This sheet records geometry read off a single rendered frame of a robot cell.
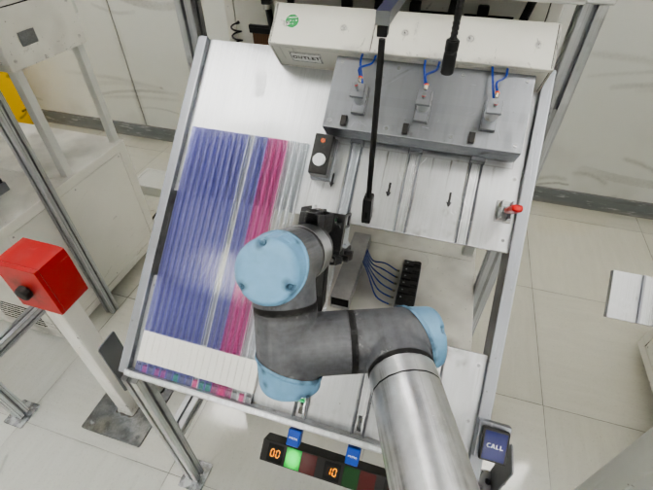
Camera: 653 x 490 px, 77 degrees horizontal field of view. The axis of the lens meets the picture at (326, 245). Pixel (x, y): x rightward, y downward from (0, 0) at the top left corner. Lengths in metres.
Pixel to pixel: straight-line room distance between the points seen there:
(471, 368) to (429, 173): 0.35
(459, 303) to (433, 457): 0.78
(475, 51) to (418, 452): 0.62
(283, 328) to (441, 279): 0.79
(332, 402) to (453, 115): 0.55
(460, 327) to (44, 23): 1.56
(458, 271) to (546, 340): 0.85
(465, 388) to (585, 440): 1.07
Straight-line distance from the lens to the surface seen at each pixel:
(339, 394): 0.79
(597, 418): 1.88
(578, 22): 0.85
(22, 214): 1.70
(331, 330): 0.47
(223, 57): 0.97
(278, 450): 0.86
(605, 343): 2.11
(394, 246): 1.25
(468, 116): 0.76
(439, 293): 1.15
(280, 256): 0.41
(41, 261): 1.18
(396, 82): 0.78
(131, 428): 1.73
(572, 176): 2.70
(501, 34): 0.81
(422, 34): 0.80
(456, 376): 0.78
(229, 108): 0.91
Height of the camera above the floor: 1.46
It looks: 43 degrees down
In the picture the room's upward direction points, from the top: straight up
